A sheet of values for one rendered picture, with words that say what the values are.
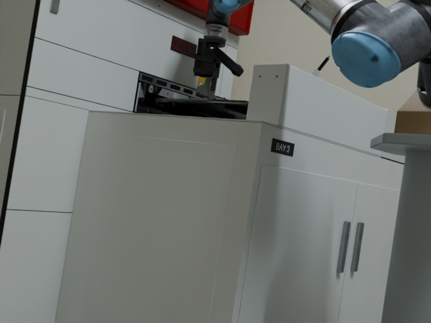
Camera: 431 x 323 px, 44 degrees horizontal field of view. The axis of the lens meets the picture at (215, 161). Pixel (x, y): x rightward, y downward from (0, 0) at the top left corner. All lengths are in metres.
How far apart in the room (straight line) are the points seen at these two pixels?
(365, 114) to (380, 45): 0.58
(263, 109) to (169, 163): 0.27
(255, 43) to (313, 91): 2.86
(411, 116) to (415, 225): 0.22
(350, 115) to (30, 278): 0.97
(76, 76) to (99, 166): 0.27
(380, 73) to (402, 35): 0.07
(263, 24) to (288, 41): 0.32
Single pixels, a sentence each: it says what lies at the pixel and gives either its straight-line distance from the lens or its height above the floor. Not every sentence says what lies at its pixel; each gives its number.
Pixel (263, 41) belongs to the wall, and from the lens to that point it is 4.07.
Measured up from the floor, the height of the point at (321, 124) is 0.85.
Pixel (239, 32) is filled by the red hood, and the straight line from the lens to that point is 2.00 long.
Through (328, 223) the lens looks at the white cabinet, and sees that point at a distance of 1.41.
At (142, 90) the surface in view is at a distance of 1.69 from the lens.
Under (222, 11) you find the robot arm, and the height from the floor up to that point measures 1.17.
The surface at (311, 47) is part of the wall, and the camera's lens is 3.73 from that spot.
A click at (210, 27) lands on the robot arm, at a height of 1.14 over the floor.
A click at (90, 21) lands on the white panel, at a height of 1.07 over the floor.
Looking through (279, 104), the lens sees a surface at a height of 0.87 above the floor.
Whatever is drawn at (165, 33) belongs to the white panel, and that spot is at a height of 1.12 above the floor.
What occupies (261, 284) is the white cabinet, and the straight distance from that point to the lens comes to 1.21.
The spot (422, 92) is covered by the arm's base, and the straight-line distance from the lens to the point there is 1.14.
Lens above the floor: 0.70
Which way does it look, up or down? 1 degrees up
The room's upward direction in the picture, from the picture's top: 9 degrees clockwise
